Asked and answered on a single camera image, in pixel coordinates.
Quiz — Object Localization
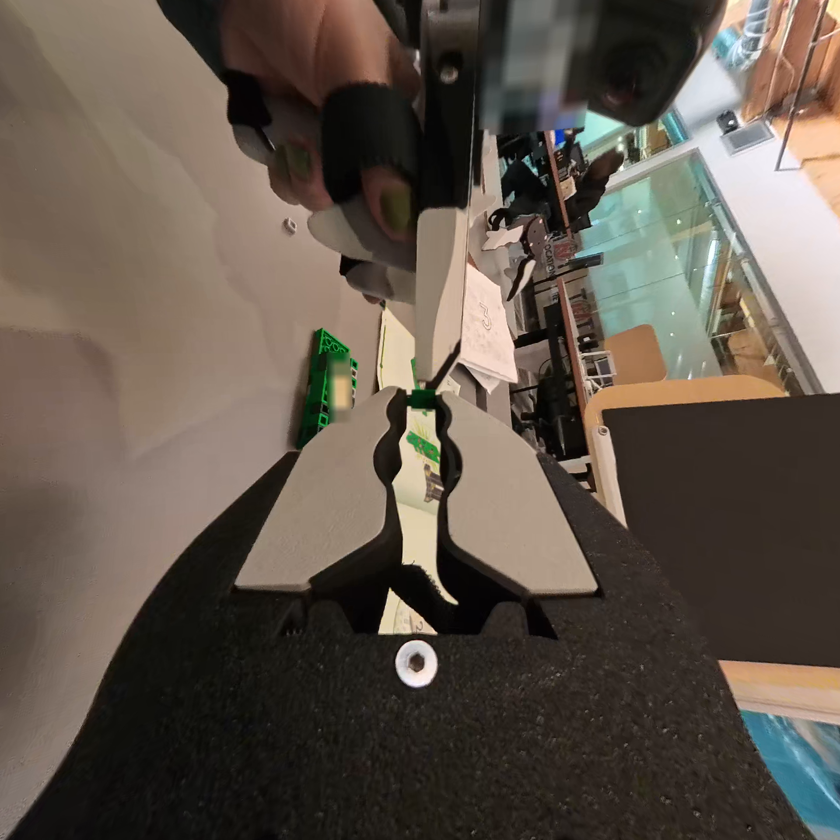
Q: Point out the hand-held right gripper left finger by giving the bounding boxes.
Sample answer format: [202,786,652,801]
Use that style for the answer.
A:
[234,387,403,589]

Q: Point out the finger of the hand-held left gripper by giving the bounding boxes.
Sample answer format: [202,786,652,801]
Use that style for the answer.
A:
[415,206,471,389]

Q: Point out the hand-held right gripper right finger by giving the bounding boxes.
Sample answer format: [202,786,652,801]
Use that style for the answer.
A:
[435,391,599,601]

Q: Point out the green brick assembly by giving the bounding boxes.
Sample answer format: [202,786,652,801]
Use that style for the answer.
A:
[297,328,359,451]

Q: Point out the person's left hand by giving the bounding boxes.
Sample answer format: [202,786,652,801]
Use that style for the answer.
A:
[220,0,422,241]

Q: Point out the white paper sheets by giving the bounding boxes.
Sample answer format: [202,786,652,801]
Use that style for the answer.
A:
[459,266,521,396]

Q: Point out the building instruction booklet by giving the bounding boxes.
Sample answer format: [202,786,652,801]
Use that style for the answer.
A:
[377,307,463,635]

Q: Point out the wooden chair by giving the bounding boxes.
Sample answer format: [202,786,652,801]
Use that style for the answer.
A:
[583,376,788,526]
[604,324,668,385]

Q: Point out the black panel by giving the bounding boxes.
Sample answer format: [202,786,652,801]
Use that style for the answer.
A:
[600,392,840,665]

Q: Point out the glass partition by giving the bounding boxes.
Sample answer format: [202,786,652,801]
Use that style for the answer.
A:
[558,110,823,396]

